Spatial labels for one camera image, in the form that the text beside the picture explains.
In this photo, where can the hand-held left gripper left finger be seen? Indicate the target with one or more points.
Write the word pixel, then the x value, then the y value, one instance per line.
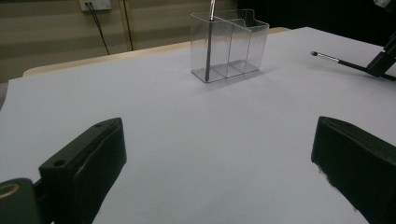
pixel 84 168

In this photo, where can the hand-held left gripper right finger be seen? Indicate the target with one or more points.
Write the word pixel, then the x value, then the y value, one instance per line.
pixel 358 168

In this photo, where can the thin black makeup brush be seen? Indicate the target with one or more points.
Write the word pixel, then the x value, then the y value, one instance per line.
pixel 342 62

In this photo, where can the clear plastic organizer box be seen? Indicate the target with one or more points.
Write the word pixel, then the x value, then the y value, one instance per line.
pixel 230 46

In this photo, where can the black curtain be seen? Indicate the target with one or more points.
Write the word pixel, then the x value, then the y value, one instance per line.
pixel 311 15

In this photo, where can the white wall outlet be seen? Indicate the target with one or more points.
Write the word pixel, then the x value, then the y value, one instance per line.
pixel 96 4

